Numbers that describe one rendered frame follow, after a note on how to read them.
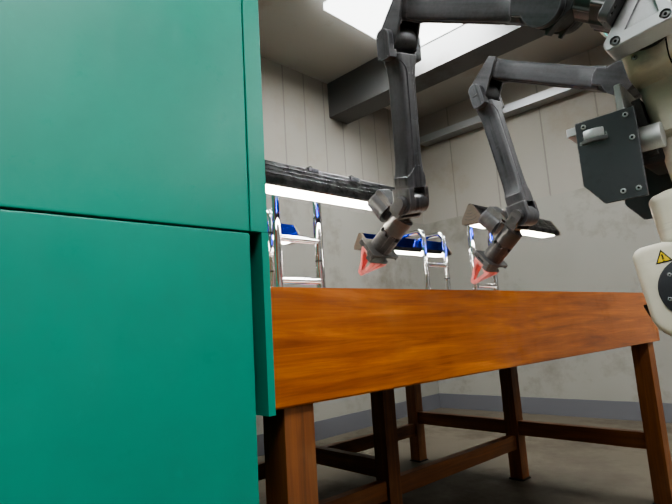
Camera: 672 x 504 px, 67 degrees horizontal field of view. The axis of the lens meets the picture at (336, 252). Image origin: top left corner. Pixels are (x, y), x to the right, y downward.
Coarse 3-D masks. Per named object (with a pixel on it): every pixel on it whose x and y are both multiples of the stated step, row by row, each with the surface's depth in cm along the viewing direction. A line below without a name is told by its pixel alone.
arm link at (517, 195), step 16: (480, 96) 145; (480, 112) 148; (496, 112) 145; (496, 128) 145; (496, 144) 145; (512, 144) 145; (496, 160) 145; (512, 160) 142; (512, 176) 142; (512, 192) 141; (528, 192) 142; (512, 208) 141; (528, 208) 139; (528, 224) 141
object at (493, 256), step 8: (496, 240) 147; (488, 248) 148; (496, 248) 146; (504, 248) 145; (480, 256) 147; (488, 256) 147; (496, 256) 146; (504, 256) 146; (488, 264) 145; (496, 264) 147; (504, 264) 150
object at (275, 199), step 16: (352, 176) 144; (272, 208) 143; (320, 208) 155; (272, 224) 143; (320, 224) 153; (288, 240) 144; (304, 240) 148; (320, 240) 152; (320, 256) 151; (320, 272) 150
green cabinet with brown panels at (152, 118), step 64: (0, 0) 56; (64, 0) 61; (128, 0) 67; (192, 0) 73; (256, 0) 81; (0, 64) 55; (64, 64) 60; (128, 64) 65; (192, 64) 71; (256, 64) 79; (0, 128) 54; (64, 128) 59; (128, 128) 64; (192, 128) 70; (256, 128) 77; (0, 192) 53; (64, 192) 58; (128, 192) 63; (192, 192) 68; (256, 192) 75
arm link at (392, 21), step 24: (408, 0) 113; (432, 0) 109; (456, 0) 104; (480, 0) 100; (504, 0) 96; (528, 0) 90; (552, 0) 86; (384, 24) 118; (408, 24) 121; (504, 24) 99; (528, 24) 90; (552, 24) 89; (576, 24) 92; (408, 48) 120
